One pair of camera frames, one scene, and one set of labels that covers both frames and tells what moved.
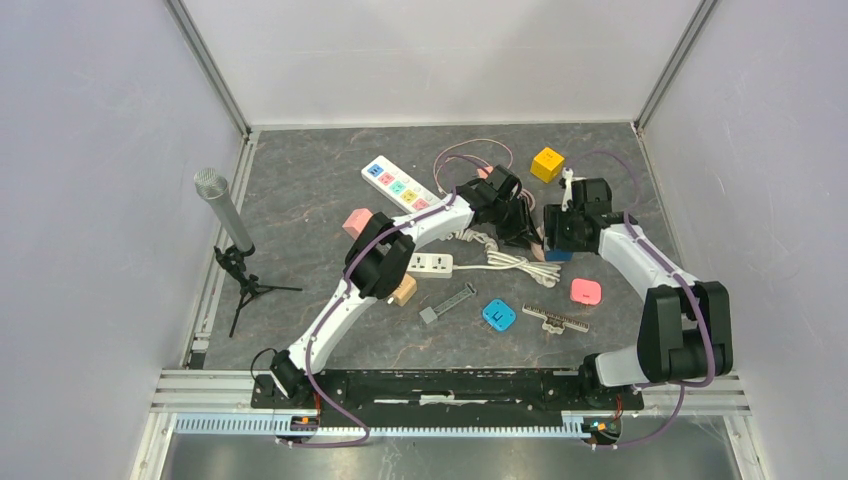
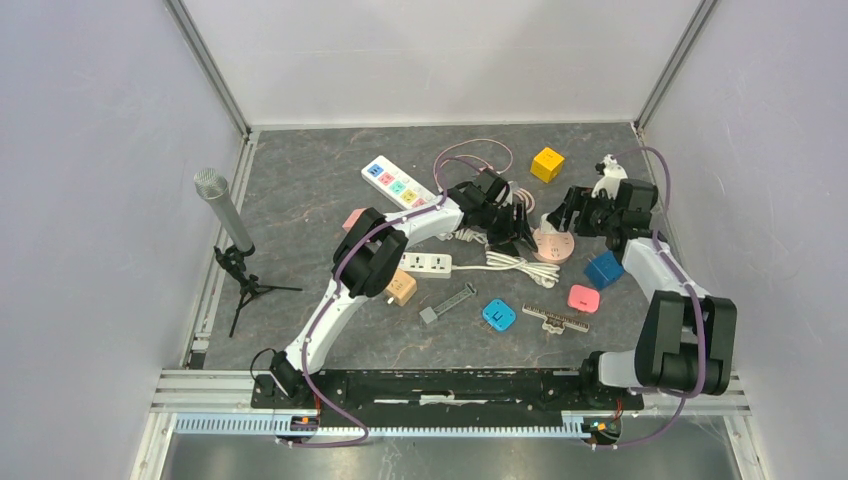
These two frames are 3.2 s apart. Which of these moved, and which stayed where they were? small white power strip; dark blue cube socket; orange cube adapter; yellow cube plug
Moved: dark blue cube socket
Stayed: yellow cube plug; small white power strip; orange cube adapter
